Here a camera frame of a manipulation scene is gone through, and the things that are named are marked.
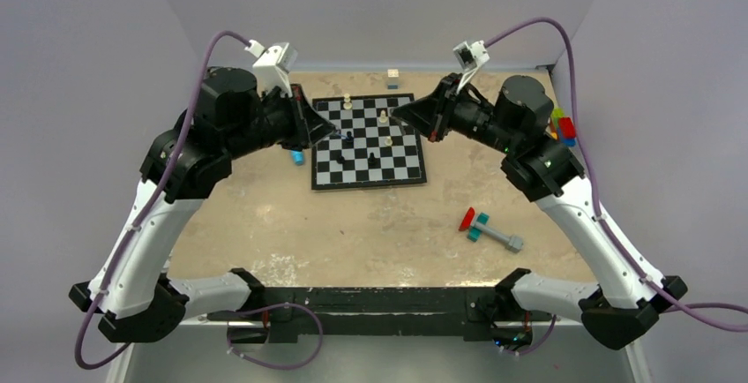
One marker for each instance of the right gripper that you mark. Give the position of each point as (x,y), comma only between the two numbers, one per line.
(432,114)

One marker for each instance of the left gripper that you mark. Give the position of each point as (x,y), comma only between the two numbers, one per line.
(307,126)

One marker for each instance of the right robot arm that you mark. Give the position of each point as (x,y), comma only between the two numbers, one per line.
(628,294)

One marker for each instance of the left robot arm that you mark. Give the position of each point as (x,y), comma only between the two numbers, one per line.
(136,299)

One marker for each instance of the blue toy microphone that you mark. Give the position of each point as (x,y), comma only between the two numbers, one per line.
(298,158)

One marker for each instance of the small wooden cube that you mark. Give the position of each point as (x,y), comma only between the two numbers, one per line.
(393,76)

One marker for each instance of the black white chessboard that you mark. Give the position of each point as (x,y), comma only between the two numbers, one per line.
(400,164)

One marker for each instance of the red teal toy hammer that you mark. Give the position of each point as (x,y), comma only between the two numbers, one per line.
(476,225)

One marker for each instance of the colourful brick toy truck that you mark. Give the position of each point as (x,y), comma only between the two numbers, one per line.
(562,127)

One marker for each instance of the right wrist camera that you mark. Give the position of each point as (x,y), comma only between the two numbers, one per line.
(472,56)

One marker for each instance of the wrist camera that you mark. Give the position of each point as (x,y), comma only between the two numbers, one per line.
(272,64)
(472,56)

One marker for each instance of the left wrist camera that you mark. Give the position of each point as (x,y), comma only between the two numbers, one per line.
(272,64)

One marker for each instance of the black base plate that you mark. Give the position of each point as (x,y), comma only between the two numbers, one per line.
(475,314)

